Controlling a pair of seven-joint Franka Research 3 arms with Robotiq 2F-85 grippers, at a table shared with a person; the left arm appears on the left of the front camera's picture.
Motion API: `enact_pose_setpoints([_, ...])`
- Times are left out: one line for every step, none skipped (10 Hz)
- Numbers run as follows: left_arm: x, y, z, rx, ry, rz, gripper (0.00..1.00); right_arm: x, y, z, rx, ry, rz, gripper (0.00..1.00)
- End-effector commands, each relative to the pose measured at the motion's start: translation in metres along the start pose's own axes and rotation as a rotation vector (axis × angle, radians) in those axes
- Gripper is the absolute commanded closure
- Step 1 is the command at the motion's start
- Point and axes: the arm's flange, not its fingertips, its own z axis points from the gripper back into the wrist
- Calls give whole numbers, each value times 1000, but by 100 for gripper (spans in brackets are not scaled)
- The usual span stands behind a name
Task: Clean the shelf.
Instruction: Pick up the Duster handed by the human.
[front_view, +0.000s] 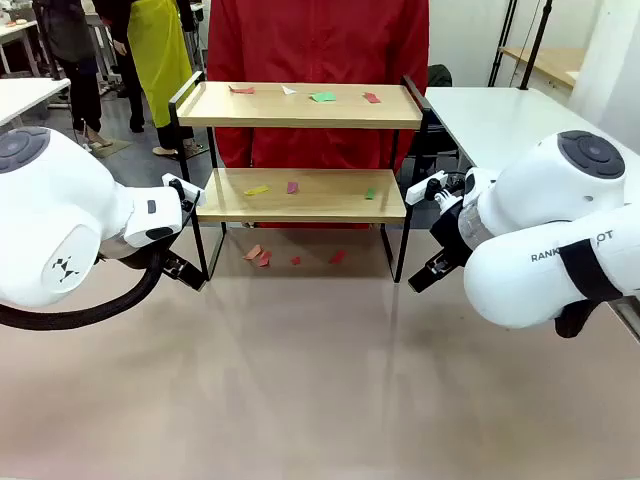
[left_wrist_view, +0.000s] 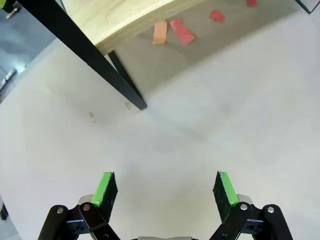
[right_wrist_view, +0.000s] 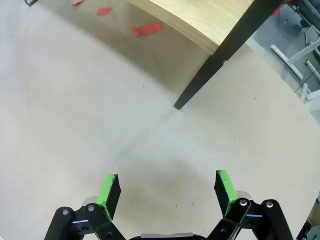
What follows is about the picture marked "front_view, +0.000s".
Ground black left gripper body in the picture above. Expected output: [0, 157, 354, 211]
[97, 234, 176, 274]

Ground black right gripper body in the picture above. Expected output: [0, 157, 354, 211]
[429, 207, 474, 265]

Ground grey floor mat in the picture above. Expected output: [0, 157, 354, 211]
[82, 137, 134, 159]

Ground black chair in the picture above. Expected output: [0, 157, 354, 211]
[427, 63, 454, 92]

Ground thin black tripod stand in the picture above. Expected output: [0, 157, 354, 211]
[487, 0, 519, 89]

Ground black clamp pole stand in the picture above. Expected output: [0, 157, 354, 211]
[34, 0, 71, 82]

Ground small white table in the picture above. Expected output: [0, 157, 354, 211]
[0, 77, 71, 127]

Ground light wooden table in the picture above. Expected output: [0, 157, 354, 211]
[498, 47, 587, 91]

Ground thick black pole stand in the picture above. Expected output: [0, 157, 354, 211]
[518, 0, 555, 91]

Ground person in yellow apron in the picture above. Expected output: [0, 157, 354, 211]
[92, 0, 206, 157]

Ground person in dark clothes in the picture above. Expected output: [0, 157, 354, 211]
[32, 0, 115, 151]

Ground person in red jacket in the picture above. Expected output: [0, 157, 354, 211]
[206, 0, 431, 229]

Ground white background workbench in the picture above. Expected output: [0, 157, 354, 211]
[0, 19, 41, 76]

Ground right camera mount bracket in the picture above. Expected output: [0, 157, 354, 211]
[433, 172, 469, 214]

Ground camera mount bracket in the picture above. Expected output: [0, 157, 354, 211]
[433, 172, 469, 214]
[168, 178, 194, 212]

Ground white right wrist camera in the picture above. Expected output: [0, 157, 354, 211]
[405, 170, 449, 204]

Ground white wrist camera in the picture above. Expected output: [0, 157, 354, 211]
[405, 170, 449, 204]
[160, 172, 207, 207]

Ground left camera mount bracket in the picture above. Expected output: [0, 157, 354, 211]
[168, 178, 194, 212]

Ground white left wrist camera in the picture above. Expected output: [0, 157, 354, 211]
[160, 172, 207, 207]

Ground black braided cable sleeve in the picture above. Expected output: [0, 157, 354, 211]
[0, 247, 174, 332]

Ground black strap on right arm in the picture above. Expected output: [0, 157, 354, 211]
[558, 238, 625, 303]

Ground two-tier wooden shelf black frame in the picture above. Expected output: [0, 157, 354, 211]
[168, 70, 435, 284]

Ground aluminium frame rail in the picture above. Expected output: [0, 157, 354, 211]
[607, 294, 640, 344]

